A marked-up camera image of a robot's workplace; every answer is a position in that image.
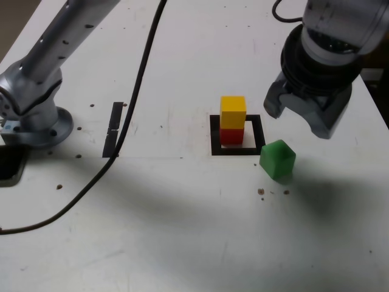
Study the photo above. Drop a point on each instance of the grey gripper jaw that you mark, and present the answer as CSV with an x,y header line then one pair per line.
x,y
328,118
273,103

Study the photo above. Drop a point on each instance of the yellow cube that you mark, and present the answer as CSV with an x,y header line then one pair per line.
x,y
232,112

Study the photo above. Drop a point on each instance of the red cube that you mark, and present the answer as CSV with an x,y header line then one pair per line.
x,y
231,137

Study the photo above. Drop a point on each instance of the green cube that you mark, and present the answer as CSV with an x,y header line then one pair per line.
x,y
276,161

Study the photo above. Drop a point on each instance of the black tape square outline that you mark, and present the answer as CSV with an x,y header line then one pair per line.
x,y
214,146

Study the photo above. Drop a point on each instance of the white metal crossbar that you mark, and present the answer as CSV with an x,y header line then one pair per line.
x,y
375,74

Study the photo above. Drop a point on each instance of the black tape strip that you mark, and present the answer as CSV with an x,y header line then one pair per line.
x,y
110,143

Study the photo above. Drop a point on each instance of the small white box blue sticker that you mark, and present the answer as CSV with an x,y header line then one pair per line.
x,y
10,127

